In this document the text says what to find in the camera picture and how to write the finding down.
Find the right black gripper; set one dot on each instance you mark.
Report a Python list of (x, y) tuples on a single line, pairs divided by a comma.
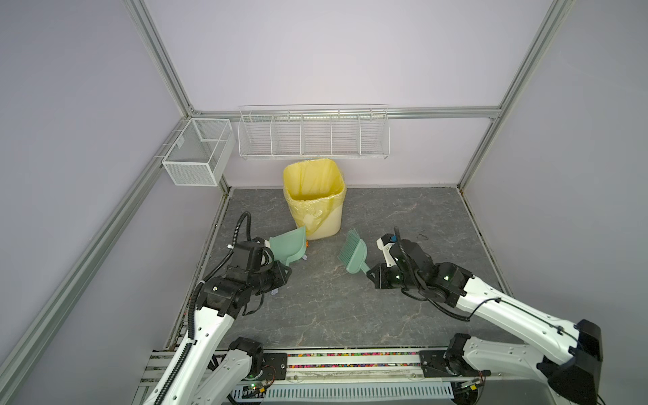
[(379, 279)]

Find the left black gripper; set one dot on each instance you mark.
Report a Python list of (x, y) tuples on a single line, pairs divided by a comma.
[(279, 279)]

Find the green hand brush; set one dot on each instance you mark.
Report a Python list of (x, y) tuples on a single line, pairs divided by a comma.
[(354, 253)]

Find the green plastic dustpan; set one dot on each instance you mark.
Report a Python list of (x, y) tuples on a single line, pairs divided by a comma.
[(289, 247)]

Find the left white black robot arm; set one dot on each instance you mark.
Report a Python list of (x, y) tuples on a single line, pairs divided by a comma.
[(211, 313)]

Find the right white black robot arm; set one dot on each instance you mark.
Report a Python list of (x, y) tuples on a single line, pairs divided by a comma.
[(565, 355)]

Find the yellow lined trash bin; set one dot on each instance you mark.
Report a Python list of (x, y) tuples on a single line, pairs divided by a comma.
[(315, 191)]

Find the small white mesh basket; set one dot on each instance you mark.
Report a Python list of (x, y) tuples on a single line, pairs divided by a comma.
[(200, 153)]

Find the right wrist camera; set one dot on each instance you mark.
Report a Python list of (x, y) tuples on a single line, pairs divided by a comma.
[(385, 244)]

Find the aluminium front rail frame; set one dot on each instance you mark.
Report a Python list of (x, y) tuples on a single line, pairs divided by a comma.
[(360, 375)]

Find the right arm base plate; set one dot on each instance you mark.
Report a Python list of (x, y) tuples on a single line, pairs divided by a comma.
[(438, 363)]

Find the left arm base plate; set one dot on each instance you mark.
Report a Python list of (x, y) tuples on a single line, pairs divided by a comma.
[(271, 367)]

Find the long white wire shelf basket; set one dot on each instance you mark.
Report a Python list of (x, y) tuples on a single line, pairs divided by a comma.
[(303, 132)]

